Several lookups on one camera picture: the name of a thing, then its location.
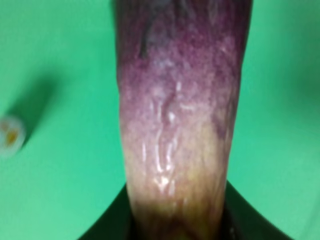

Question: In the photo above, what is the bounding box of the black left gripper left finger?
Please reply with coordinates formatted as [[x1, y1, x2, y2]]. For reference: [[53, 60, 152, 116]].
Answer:
[[80, 184, 140, 240]]

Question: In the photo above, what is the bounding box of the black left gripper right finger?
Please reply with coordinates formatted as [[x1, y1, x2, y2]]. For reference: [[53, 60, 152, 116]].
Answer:
[[219, 182, 291, 240]]

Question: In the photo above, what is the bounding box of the purple eggplant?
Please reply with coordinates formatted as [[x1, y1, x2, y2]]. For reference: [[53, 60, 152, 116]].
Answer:
[[114, 0, 253, 240]]

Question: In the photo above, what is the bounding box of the blue capped yogurt bottle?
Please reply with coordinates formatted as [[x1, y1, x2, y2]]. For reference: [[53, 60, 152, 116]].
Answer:
[[0, 115, 27, 159]]

